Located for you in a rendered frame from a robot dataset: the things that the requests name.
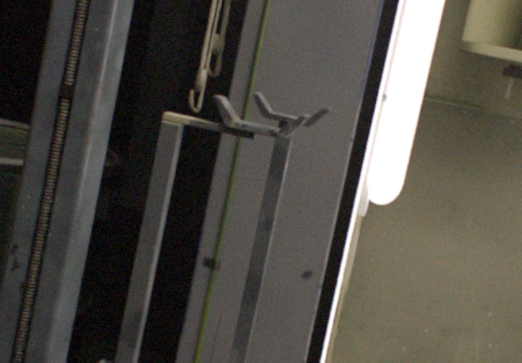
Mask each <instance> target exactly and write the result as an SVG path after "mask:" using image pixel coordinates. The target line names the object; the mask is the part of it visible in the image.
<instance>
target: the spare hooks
mask: <svg viewBox="0 0 522 363"><path fill-rule="evenodd" d="M216 1H217V0H212V3H211V8H210V14H209V19H208V26H207V30H206V35H205V41H204V44H203V48H202V53H201V63H200V67H199V70H198V73H197V80H196V82H195V86H194V90H195V91H201V92H200V95H199V98H198V104H197V107H196V108H194V107H193V103H192V102H193V90H190V94H189V99H188V101H189V108H190V109H191V110H192V112H193V113H198V112H199V110H200V108H201V103H202V95H203V90H204V86H205V83H206V79H207V78H206V75H209V76H211V77H218V75H219V73H220V71H221V65H222V53H223V47H224V44H225V33H226V29H227V26H228V19H229V14H230V10H231V3H232V0H226V2H225V9H224V15H223V23H222V29H221V36H220V34H217V33H216V29H217V24H218V19H219V12H220V8H221V4H222V0H219V1H218V4H217V11H216V16H215V22H214V26H213V30H212V34H211V38H210V29H211V25H212V22H213V19H214V15H215V7H216ZM235 1H236V2H239V1H240V0H235ZM246 4H247V0H246ZM209 38H210V46H209V51H208V56H206V53H207V49H208V43H209ZM212 50H213V52H214V54H215V55H216V56H217V57H218V59H217V62H216V64H217V65H216V69H215V71H214V72H213V73H212V71H211V69H210V57H211V53H212ZM203 68H204V69H203Z"/></svg>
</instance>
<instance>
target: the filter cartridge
mask: <svg viewBox="0 0 522 363"><path fill-rule="evenodd" d="M458 50H459V51H463V52H466V53H472V54H475V55H482V56H486V57H490V58H494V59H498V60H501V61H503V62H505V63H507V64H509V65H510V66H509V68H508V67H505V68H504V69H502V75H503V76H508V77H510V81H509V84H508V88H507V91H506V94H505V98H506V99H510V95H511V89H512V85H513V81H514V78H519V79H522V70H520V67H522V0H471V2H470V6H469V9H468V13H467V21H466V25H465V28H464V29H463V33H462V41H460V44H459V48H458Z"/></svg>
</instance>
